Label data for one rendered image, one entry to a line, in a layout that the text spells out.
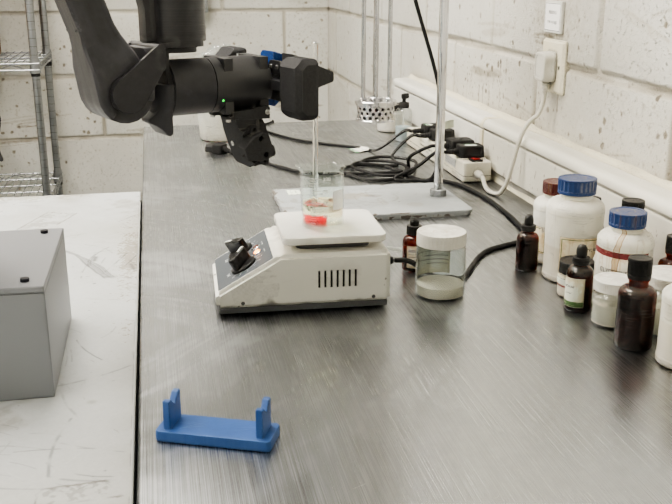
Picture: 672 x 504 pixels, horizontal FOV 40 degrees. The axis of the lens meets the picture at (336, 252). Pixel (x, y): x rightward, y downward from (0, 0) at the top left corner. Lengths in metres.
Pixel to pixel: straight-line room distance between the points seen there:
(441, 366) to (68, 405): 0.36
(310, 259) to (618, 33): 0.60
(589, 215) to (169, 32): 0.55
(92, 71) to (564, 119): 0.87
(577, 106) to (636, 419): 0.75
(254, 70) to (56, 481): 0.46
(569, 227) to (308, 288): 0.33
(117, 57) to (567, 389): 0.53
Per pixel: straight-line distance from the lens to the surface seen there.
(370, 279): 1.06
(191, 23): 0.94
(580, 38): 1.51
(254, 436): 0.78
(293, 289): 1.05
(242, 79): 0.97
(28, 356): 0.89
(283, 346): 0.97
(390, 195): 1.56
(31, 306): 0.87
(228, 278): 1.07
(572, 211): 1.16
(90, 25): 0.92
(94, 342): 1.01
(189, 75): 0.95
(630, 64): 1.37
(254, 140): 0.97
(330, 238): 1.04
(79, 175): 3.56
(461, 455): 0.77
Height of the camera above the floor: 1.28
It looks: 17 degrees down
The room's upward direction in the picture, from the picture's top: straight up
